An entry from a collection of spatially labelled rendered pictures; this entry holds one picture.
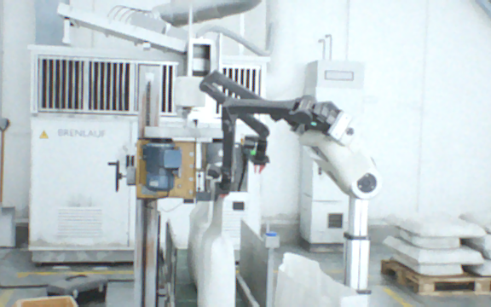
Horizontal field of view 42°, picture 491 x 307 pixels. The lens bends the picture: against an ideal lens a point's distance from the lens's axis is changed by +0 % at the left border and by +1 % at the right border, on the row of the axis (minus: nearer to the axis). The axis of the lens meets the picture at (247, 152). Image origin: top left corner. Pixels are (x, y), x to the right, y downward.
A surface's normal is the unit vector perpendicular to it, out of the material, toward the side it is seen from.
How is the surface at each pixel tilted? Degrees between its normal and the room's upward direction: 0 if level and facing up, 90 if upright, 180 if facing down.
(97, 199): 87
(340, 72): 90
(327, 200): 90
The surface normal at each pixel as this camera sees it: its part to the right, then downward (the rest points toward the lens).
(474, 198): 0.16, 0.06
